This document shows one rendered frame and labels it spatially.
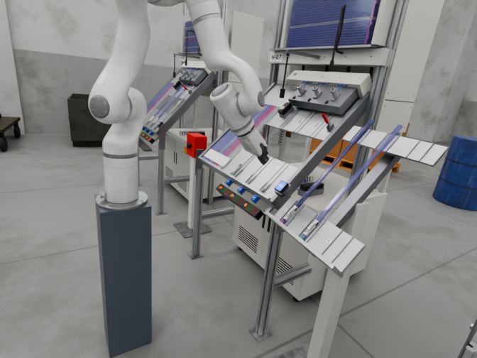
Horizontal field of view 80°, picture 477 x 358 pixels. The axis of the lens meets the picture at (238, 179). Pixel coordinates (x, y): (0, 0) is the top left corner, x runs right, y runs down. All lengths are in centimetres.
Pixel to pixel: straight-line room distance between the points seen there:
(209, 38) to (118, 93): 33
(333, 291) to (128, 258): 80
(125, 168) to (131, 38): 43
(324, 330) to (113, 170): 102
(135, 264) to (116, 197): 29
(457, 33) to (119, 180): 1029
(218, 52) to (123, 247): 78
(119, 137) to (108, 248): 41
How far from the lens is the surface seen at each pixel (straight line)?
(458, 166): 423
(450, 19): 1094
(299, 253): 162
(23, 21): 588
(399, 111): 178
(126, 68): 102
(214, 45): 92
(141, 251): 122
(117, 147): 107
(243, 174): 141
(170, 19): 621
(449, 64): 1061
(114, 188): 112
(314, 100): 151
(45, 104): 588
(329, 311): 126
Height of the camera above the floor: 119
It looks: 19 degrees down
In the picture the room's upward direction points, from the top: 6 degrees clockwise
